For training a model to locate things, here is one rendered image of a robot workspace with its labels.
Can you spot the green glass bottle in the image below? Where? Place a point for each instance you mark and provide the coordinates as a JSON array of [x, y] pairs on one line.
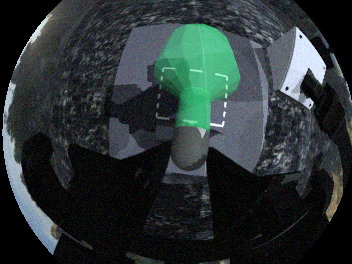
[[196, 65]]

